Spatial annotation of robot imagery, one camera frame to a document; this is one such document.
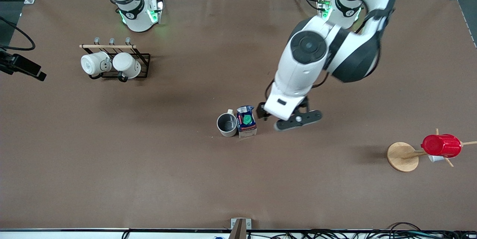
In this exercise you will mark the white mug with grey inside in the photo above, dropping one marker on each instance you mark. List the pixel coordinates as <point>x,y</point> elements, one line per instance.
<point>226,123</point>

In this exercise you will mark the red plastic cup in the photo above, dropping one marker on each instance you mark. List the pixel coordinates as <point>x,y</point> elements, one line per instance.
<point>441,146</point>

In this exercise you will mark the white hanging mug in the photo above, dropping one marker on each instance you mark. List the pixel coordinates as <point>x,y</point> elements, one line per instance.
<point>126,64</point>
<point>93,64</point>

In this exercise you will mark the small white cup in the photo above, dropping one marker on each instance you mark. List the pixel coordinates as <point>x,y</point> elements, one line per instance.
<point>435,159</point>

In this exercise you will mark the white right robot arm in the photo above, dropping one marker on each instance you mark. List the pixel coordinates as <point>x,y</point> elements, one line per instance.
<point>136,19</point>

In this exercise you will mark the brown table cover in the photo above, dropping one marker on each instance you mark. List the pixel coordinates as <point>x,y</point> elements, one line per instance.
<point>149,157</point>

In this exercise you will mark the wooden mug tree stand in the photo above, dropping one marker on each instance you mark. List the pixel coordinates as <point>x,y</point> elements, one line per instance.
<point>400,157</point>

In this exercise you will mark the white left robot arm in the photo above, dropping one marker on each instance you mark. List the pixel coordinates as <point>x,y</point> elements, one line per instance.
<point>298,67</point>

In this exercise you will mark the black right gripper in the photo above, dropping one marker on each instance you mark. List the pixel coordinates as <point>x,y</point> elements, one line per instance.
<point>3,61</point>

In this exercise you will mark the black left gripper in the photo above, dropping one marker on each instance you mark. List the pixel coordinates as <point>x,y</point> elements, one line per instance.
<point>261,111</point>

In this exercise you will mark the blue milk carton green cap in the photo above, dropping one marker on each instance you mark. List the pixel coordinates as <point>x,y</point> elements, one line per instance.
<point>246,121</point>

